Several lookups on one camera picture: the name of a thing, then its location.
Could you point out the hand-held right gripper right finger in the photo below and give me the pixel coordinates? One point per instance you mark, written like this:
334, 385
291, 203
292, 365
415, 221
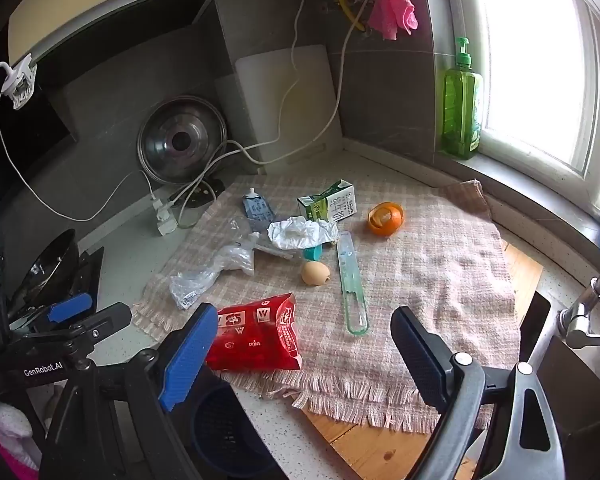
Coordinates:
420, 355

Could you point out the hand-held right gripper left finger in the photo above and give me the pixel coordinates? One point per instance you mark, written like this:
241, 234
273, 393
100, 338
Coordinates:
190, 355

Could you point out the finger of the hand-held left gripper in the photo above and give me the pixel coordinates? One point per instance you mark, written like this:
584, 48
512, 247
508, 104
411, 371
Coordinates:
70, 307
105, 321

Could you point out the clear plastic bag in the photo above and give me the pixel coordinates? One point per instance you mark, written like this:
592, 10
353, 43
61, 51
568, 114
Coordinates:
195, 287

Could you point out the red snack packet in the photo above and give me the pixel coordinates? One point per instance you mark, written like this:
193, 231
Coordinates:
260, 340

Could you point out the green clear plastic package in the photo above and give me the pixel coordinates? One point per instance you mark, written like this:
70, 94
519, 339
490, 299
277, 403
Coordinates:
346, 280

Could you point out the clear plastic bottle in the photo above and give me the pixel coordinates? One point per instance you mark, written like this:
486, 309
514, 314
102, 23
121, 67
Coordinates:
312, 253

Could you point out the white tissue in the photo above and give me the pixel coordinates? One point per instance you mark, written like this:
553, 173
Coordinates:
300, 232

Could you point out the black wok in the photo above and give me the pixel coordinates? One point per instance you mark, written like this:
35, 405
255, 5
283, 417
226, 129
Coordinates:
50, 265

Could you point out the pink checked cloth mat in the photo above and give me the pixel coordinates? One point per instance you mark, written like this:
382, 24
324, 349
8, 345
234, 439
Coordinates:
430, 270

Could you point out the white plug adapter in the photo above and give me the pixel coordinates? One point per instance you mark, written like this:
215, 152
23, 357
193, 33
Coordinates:
165, 217

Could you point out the brown egg shell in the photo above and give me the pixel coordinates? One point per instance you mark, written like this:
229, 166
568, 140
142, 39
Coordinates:
315, 274

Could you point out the orange peel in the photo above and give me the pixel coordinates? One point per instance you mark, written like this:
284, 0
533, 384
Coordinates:
380, 227

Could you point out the blue spout pouch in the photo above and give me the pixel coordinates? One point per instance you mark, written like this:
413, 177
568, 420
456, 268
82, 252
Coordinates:
257, 207

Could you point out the steel sink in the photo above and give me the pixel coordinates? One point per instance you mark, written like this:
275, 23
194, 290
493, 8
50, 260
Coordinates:
580, 385

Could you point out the steel faucet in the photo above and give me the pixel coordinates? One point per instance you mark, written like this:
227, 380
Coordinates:
580, 320

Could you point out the green white milk carton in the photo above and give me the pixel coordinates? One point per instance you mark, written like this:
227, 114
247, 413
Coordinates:
330, 205

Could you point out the steel pot lid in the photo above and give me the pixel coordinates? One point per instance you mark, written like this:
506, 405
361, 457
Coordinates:
200, 130

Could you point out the white clip lamp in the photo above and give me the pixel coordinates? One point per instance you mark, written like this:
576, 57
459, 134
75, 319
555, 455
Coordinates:
17, 85

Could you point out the green dish soap bottle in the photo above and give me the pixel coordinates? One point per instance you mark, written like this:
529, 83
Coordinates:
460, 110

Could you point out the white cutting board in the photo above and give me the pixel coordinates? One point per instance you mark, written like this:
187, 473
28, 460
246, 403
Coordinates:
265, 110

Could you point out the pink hanging cloth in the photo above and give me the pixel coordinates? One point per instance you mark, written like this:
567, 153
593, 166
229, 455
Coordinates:
392, 10

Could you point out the white window frame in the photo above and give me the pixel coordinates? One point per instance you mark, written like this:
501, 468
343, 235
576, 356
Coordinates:
587, 125

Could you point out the cream wall cabinet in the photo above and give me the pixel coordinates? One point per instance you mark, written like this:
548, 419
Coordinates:
105, 5

